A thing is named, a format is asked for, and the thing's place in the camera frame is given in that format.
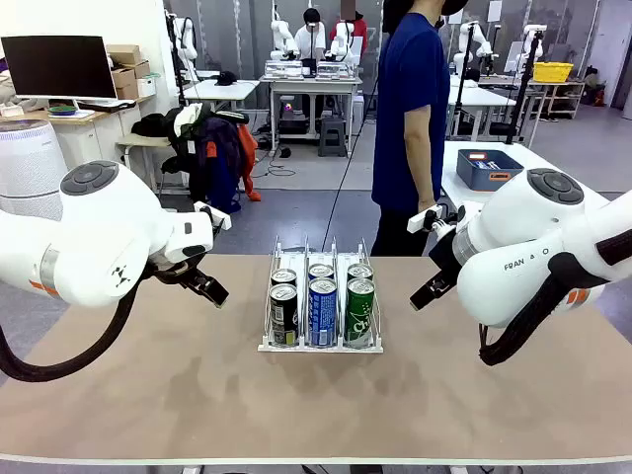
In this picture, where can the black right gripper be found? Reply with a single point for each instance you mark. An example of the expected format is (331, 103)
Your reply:
(447, 257)

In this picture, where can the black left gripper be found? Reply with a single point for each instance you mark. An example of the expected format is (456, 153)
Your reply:
(173, 274)

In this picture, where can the blue plastic bin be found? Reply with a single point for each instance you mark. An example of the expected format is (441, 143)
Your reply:
(474, 180)

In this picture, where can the person's right forearm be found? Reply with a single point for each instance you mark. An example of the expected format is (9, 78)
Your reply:
(424, 168)

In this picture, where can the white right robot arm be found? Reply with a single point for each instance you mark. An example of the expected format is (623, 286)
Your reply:
(518, 247)

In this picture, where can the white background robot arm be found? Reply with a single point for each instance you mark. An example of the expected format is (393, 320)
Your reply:
(535, 39)
(466, 37)
(341, 44)
(280, 34)
(186, 37)

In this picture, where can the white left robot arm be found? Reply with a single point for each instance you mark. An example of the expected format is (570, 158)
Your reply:
(99, 232)

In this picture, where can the green beverage can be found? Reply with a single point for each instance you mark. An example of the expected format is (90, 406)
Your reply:
(360, 316)
(360, 272)

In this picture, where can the black beverage can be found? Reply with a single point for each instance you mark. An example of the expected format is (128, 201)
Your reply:
(283, 316)
(284, 276)

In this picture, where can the blue beverage can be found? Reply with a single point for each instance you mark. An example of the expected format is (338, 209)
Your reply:
(322, 316)
(321, 271)

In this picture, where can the person's right hand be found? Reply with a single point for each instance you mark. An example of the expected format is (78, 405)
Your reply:
(428, 205)

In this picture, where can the dark navy jacket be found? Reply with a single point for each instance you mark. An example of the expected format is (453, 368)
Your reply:
(219, 158)

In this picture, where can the orange jacket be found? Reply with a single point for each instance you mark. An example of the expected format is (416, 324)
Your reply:
(247, 148)

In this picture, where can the beige top rolling table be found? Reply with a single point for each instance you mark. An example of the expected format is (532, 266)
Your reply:
(143, 141)

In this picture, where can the white side table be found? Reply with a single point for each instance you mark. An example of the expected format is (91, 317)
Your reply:
(543, 163)

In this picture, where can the white green jacket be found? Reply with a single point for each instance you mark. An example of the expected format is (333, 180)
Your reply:
(186, 116)

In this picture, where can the black jacket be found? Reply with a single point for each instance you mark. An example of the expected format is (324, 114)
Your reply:
(150, 124)

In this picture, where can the grey plastic stool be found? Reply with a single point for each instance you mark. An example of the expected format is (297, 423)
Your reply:
(332, 138)

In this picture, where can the white office desk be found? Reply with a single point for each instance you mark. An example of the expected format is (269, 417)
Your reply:
(94, 138)

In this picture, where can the person in blue t-shirt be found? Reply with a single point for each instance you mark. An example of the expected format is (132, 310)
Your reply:
(410, 99)

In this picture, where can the white background table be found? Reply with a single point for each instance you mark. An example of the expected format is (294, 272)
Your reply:
(217, 89)
(481, 99)

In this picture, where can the black cap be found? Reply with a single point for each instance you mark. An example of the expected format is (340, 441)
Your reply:
(226, 78)

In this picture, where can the small white box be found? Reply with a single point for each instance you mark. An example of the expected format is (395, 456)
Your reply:
(146, 87)

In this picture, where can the black keyboard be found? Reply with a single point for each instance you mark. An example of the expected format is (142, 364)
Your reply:
(106, 104)

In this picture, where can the brown cardboard box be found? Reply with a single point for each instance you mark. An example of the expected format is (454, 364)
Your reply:
(129, 71)
(122, 53)
(127, 92)

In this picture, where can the white air purifier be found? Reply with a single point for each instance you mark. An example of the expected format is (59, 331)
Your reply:
(24, 163)

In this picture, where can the white background workbench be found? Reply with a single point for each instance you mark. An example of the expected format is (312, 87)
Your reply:
(316, 85)

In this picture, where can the grey tray stack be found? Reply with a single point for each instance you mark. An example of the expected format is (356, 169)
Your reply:
(336, 70)
(284, 69)

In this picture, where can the green round dish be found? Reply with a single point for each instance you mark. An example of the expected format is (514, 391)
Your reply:
(62, 108)

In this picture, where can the wooden low shelf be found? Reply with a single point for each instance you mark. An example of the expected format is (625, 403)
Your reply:
(558, 85)

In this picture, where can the yellow plastic crate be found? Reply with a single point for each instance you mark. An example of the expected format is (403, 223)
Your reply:
(553, 73)

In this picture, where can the red canister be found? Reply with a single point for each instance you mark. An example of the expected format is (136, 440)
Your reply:
(597, 96)

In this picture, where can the person in white shirt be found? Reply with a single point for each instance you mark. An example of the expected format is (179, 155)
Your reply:
(310, 42)

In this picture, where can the black computer monitor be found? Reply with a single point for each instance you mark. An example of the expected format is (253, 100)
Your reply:
(59, 66)

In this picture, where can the person in red top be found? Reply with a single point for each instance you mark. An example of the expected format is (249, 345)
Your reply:
(358, 29)

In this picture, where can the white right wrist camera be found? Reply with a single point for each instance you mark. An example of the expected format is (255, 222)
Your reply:
(422, 220)

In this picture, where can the black camera stand pole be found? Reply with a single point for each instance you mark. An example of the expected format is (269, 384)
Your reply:
(525, 84)
(461, 94)

